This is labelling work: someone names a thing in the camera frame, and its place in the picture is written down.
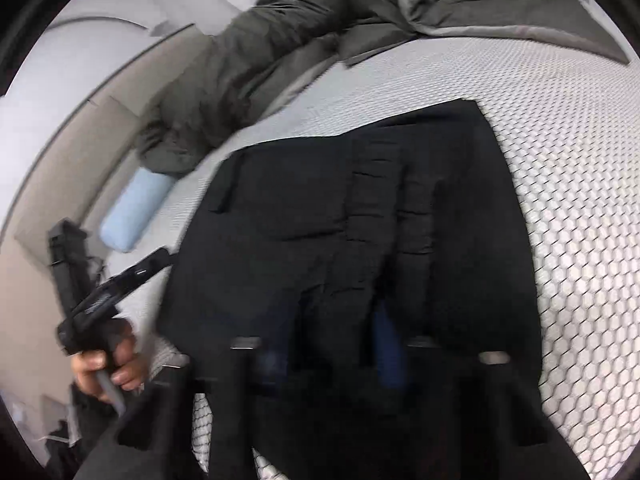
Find beige padded headboard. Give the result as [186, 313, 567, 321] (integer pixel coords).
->
[0, 22, 226, 411]

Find light blue pillow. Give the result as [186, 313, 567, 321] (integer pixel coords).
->
[98, 167, 176, 255]

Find person's left hand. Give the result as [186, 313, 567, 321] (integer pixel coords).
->
[70, 330, 144, 403]

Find grey duvet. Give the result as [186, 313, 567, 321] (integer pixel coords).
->
[135, 0, 631, 178]

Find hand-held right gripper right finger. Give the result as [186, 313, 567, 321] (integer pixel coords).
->
[372, 300, 593, 480]

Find black pants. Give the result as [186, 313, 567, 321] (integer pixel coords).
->
[155, 99, 546, 480]

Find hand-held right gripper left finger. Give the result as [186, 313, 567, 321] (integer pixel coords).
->
[75, 310, 301, 480]

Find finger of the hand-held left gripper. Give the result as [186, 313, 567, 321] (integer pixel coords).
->
[95, 247, 173, 306]

